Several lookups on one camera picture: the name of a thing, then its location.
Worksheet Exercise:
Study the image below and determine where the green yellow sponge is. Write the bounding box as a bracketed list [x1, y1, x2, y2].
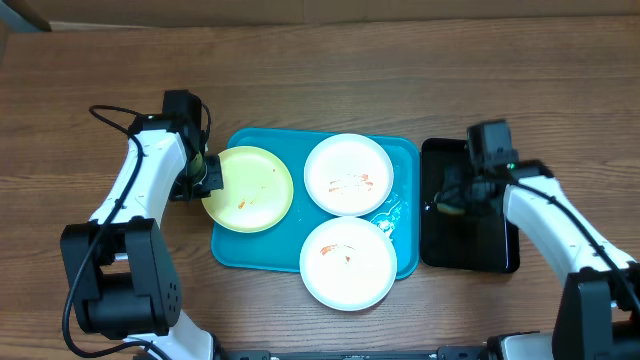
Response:
[435, 201, 466, 216]

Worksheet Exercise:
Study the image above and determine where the yellow plate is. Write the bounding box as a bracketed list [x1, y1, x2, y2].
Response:
[202, 146, 294, 233]

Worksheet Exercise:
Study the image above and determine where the white plate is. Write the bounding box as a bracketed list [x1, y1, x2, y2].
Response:
[299, 217, 398, 312]
[303, 133, 394, 216]

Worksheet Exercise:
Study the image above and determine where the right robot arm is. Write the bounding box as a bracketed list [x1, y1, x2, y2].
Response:
[420, 120, 639, 360]

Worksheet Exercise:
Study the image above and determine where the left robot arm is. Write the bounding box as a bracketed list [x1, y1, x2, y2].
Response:
[60, 90, 224, 359]

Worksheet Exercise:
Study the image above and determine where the black plastic tray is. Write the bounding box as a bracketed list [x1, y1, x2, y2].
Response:
[420, 138, 520, 273]

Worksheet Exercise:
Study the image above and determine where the teal plastic tray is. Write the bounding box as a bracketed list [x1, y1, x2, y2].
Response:
[211, 128, 421, 280]

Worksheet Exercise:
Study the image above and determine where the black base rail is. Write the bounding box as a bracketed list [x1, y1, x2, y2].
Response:
[215, 346, 499, 360]

